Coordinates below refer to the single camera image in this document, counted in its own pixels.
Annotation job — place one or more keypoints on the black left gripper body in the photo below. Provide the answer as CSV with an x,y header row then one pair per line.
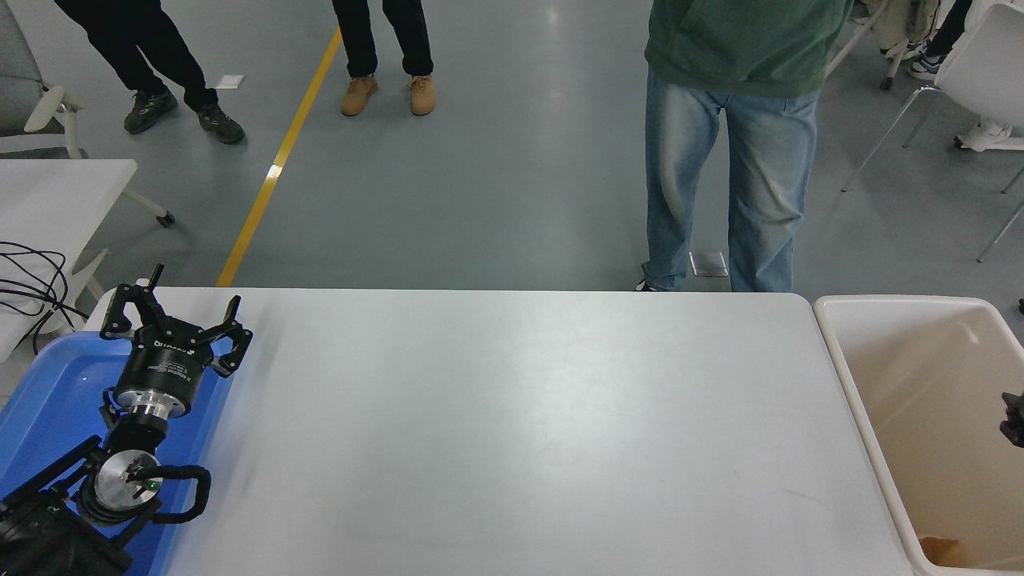
x,y
160,372

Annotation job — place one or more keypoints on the large pale plastic bin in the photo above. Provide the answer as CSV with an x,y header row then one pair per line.
x,y
920,416

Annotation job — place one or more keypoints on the blue plastic tray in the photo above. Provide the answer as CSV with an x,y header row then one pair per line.
x,y
48,384

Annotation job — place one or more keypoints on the white side table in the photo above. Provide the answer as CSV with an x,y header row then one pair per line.
x,y
48,200

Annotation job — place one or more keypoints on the brown scrap in bin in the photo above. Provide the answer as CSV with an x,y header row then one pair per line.
x,y
944,552

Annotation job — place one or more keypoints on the grey office chair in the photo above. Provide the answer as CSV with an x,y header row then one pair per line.
x,y
48,108

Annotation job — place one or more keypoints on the white paper scrap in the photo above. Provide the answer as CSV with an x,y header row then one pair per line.
x,y
233,81

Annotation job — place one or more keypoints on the clear floor plate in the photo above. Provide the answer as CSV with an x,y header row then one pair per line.
x,y
709,264

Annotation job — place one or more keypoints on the white plastic chair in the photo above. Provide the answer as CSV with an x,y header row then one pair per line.
x,y
988,72

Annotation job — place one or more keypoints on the white chair with casters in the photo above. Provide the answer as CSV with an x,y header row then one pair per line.
x,y
900,24

